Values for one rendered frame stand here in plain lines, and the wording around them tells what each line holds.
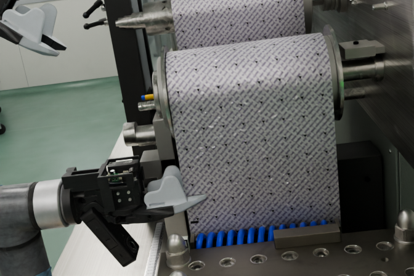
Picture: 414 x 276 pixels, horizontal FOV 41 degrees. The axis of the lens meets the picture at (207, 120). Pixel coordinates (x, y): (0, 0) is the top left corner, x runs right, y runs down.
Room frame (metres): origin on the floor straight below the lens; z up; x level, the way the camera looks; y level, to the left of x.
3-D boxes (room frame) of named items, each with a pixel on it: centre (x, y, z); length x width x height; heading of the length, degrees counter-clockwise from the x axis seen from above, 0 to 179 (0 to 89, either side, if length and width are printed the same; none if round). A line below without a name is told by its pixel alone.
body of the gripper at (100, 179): (0.78, 0.17, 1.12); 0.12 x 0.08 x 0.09; 86
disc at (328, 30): (0.82, -0.20, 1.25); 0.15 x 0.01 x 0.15; 176
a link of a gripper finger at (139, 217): (0.76, 0.11, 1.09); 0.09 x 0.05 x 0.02; 85
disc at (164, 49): (0.83, 0.05, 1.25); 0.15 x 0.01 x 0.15; 176
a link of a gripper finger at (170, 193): (0.76, 0.06, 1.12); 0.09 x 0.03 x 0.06; 85
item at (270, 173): (0.77, -0.07, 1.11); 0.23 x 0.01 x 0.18; 86
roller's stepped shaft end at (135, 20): (1.09, 0.12, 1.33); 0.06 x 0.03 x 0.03; 86
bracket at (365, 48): (0.81, -0.24, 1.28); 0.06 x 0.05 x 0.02; 86
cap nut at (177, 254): (0.71, 0.07, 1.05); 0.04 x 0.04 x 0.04
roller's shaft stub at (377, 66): (0.82, -0.24, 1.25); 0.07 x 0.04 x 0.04; 86
